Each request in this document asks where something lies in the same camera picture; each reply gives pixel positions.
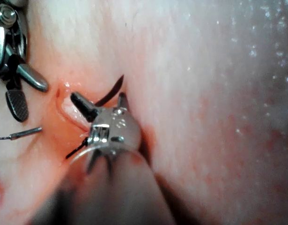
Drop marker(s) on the black thread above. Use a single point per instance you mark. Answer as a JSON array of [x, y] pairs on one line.
[[2, 138]]

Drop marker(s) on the black stitching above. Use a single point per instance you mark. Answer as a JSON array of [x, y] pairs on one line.
[[84, 142]]

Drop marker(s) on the left arm needle driver jaw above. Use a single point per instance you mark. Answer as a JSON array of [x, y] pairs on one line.
[[122, 103], [84, 105]]

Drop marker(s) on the curved steel needle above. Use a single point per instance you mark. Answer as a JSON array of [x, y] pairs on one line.
[[26, 133]]

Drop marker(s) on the tissue pad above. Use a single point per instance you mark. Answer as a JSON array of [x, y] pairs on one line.
[[204, 93]]

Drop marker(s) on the right arm needle driver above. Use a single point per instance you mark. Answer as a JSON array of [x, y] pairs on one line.
[[3, 47]]

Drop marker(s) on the dark left arm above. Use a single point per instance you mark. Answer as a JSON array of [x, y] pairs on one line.
[[115, 187]]

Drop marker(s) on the left arm needle driver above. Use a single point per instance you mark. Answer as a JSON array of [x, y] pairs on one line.
[[120, 131]]

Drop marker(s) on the right arm needle driver jaw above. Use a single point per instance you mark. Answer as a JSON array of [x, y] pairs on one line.
[[33, 79], [17, 105]]

